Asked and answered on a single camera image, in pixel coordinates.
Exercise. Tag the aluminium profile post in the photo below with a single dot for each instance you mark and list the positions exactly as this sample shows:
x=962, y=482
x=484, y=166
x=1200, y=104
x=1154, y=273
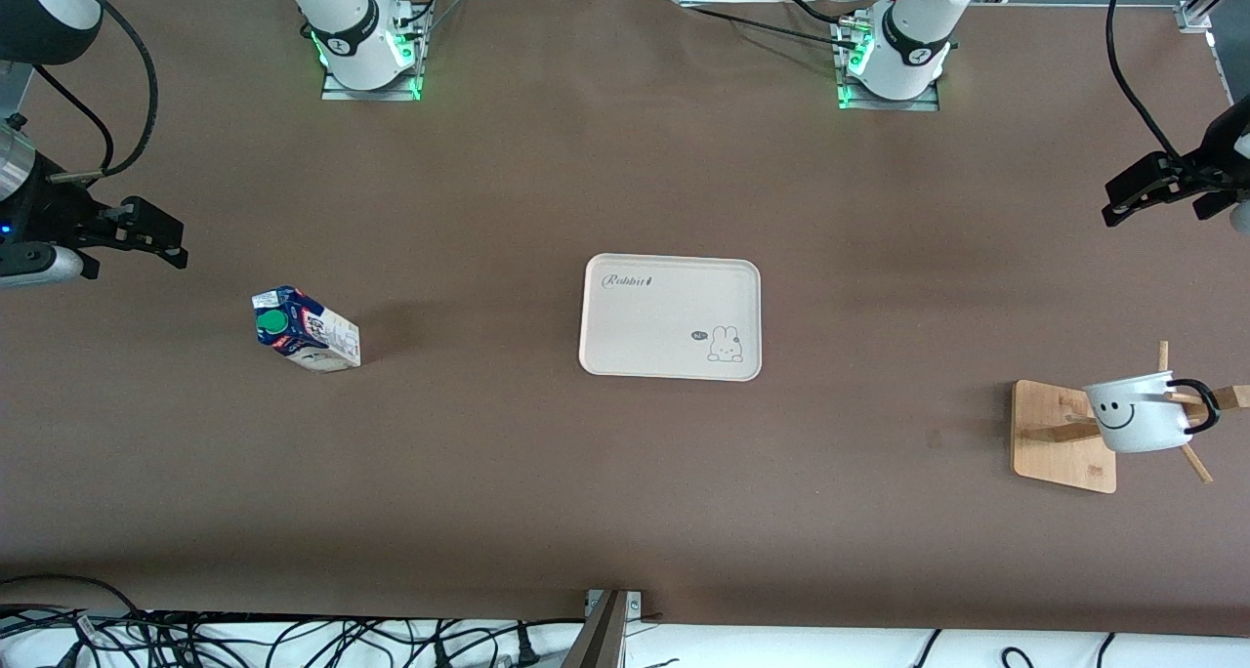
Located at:
x=601, y=644

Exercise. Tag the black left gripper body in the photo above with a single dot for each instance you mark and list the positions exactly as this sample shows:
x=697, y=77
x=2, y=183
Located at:
x=1220, y=150

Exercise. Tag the wooden cup rack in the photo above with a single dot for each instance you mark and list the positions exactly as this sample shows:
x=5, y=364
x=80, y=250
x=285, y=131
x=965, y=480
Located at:
x=1060, y=453

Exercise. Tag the blue milk carton green cap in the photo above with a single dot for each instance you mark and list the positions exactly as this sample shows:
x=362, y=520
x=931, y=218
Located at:
x=327, y=341

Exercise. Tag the black power plug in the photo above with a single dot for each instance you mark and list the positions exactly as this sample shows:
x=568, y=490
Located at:
x=527, y=647

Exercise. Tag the white tray rabbit print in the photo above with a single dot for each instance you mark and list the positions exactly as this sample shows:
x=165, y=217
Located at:
x=645, y=326

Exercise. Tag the metal corner bracket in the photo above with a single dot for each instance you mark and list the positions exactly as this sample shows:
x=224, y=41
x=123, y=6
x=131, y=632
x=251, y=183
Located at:
x=635, y=605

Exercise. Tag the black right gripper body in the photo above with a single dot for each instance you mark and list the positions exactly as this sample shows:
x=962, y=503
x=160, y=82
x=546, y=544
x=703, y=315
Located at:
x=47, y=212

